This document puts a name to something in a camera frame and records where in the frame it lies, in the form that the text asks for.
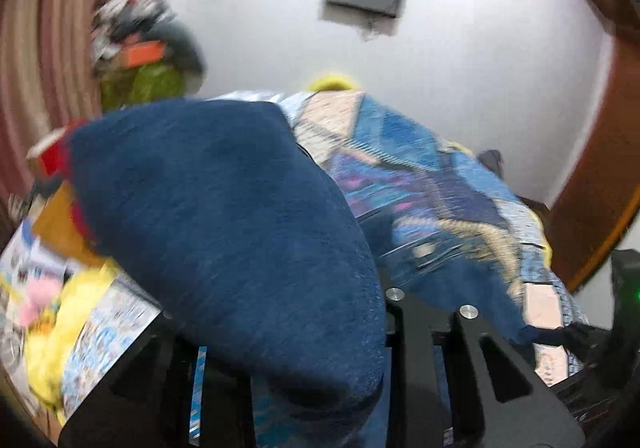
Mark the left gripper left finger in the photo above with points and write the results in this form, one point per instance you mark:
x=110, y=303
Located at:
x=164, y=392

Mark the brown wooden door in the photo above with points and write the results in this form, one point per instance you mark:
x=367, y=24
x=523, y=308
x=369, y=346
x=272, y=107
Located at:
x=600, y=199

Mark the yellow cardboard box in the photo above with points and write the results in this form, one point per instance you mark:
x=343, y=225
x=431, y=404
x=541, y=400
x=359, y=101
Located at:
x=57, y=231

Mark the green bag with clutter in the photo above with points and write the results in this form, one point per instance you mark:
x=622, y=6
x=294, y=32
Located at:
x=140, y=85

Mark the yellow plush toy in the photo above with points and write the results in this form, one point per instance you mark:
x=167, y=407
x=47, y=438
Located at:
x=333, y=82

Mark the striped brown curtain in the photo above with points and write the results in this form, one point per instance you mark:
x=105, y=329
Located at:
x=46, y=77

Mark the patchwork patterned bedspread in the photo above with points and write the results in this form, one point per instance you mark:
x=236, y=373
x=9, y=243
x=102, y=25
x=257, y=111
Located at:
x=425, y=187

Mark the blue denim jacket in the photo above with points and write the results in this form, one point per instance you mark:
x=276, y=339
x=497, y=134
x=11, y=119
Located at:
x=240, y=247

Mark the red plush toy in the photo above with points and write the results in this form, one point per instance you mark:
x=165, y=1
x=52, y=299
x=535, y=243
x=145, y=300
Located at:
x=54, y=162

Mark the orange box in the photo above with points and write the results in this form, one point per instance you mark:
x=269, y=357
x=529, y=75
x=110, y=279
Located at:
x=142, y=53

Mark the dark green pillow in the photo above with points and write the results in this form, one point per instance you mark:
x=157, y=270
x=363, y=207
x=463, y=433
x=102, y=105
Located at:
x=182, y=49

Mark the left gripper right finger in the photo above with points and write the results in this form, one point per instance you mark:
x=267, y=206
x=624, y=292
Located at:
x=453, y=372

